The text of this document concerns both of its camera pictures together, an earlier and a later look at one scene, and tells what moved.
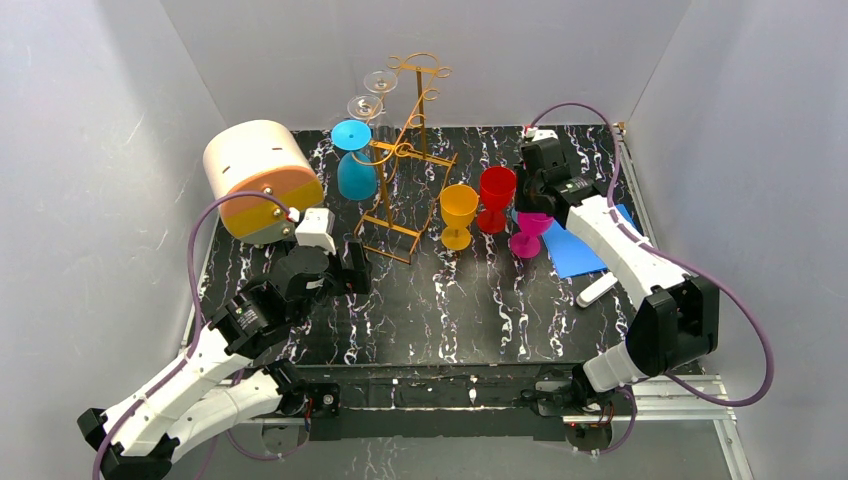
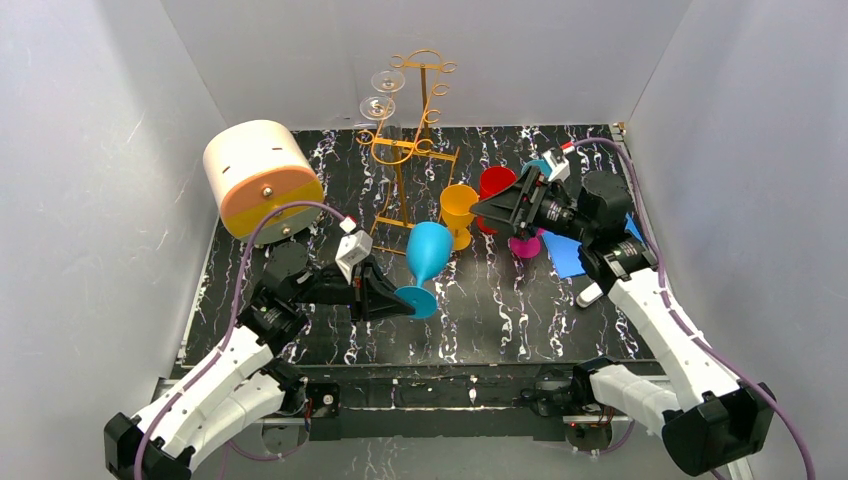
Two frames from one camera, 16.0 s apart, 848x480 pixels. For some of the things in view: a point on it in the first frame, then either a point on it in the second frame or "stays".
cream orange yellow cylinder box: x=261 y=156 stays
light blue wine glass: x=356 y=176 → x=428 y=248
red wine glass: x=497 y=185 stays
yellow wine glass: x=459 y=205 stays
